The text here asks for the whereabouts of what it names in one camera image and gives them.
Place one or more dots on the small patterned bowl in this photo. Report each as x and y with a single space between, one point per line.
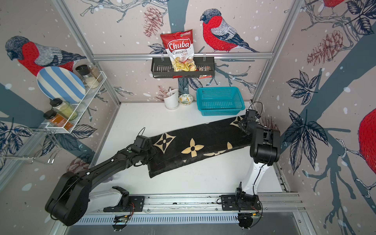
185 99

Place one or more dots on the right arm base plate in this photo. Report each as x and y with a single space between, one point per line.
240 201

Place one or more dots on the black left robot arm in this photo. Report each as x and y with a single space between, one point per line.
70 198

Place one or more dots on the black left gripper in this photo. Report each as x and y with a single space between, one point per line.
154 152

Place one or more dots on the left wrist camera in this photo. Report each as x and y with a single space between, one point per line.
141 143

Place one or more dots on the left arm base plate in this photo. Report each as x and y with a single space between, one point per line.
125 202

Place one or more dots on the teal plastic basket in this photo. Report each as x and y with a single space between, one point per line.
219 101

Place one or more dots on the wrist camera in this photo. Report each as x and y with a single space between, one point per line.
141 143
252 114

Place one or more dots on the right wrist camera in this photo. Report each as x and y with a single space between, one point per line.
252 114

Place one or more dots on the white wire spice rack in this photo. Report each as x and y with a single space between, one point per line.
81 107

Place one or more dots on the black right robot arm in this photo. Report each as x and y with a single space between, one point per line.
264 152

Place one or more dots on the black pillowcase with cream flowers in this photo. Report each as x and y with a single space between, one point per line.
185 146

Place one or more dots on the red Chuba chips bag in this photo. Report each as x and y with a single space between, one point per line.
179 47

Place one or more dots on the green spice jar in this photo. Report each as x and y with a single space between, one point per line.
64 108

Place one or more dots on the black-lid spice jar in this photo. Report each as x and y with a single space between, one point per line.
88 78

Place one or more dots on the black wall-mounted wire shelf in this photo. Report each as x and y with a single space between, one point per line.
199 67

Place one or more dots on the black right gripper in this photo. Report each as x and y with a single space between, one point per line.
240 121

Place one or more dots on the orange spice jar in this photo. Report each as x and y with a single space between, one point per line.
57 120

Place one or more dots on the white utensil cup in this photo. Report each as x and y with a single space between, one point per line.
171 100

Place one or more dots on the blue striped plate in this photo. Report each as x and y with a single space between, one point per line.
57 82

